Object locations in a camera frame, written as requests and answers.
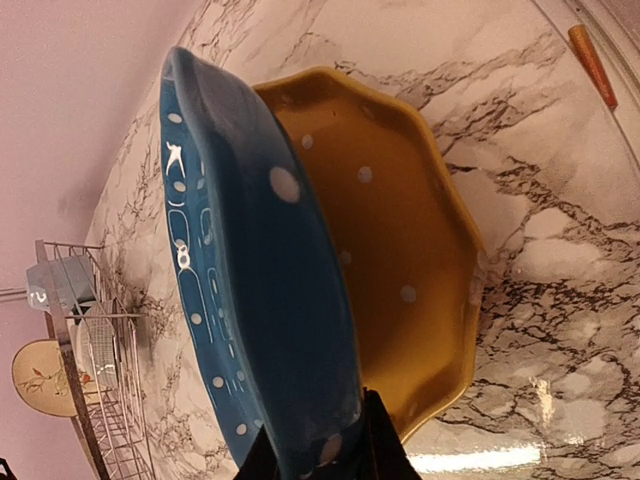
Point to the beige bird pattern plate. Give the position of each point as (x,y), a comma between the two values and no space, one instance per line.
(40,379)

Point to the light blue mug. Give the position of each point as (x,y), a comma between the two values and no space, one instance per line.
(72,278)

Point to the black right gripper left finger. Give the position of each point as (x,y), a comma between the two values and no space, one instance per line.
(261,462)

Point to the grey green patterned bowl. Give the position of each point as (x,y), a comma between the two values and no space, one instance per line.
(94,350)

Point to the blue polka dot plate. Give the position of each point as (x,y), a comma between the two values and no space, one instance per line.
(260,284)

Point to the left aluminium frame post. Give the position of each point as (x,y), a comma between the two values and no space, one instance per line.
(8,295)

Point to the yellow polka dot plate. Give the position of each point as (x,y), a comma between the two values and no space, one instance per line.
(410,251)

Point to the orange marker pen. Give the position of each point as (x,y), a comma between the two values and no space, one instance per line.
(591,62)

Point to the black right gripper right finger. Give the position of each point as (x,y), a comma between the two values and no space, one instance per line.
(384,457)

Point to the wire dish rack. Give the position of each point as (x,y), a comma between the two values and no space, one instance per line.
(110,423)

